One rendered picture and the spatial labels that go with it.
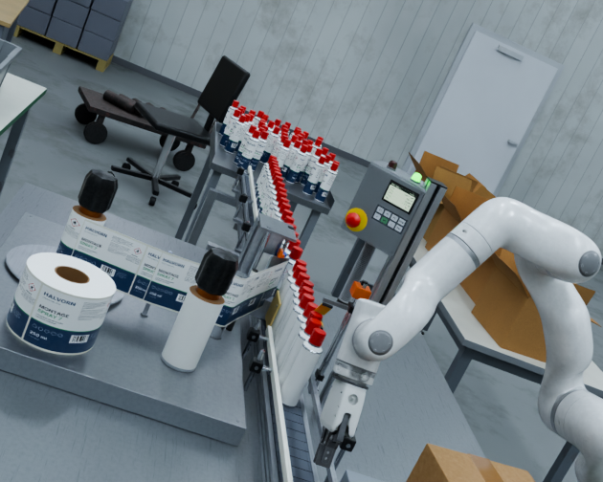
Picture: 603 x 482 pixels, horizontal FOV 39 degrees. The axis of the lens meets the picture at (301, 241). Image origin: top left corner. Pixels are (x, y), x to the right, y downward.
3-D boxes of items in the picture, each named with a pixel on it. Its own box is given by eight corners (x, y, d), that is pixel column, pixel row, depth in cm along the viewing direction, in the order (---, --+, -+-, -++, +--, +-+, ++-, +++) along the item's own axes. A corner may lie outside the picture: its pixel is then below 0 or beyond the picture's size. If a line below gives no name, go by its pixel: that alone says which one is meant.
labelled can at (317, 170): (312, 197, 421) (329, 160, 415) (302, 194, 419) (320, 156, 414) (309, 193, 426) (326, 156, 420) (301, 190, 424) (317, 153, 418)
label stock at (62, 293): (46, 300, 205) (65, 248, 201) (110, 342, 199) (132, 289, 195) (-13, 317, 186) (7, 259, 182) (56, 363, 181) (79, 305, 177)
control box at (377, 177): (353, 225, 226) (384, 160, 221) (408, 256, 220) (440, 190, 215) (338, 227, 217) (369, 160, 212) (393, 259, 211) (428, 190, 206)
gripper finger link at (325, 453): (345, 439, 165) (332, 471, 165) (340, 435, 168) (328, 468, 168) (329, 433, 164) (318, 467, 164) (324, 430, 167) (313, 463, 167)
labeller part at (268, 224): (257, 214, 253) (259, 211, 253) (292, 228, 256) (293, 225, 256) (259, 229, 241) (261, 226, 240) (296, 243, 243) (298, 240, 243)
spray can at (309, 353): (275, 393, 211) (308, 322, 205) (294, 399, 212) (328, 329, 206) (277, 404, 206) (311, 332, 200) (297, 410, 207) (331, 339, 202)
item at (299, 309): (268, 354, 230) (299, 289, 224) (286, 360, 231) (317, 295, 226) (270, 363, 225) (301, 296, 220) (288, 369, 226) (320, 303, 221)
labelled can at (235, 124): (217, 132, 468) (232, 98, 462) (313, 171, 480) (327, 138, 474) (217, 152, 425) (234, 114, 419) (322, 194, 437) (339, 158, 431)
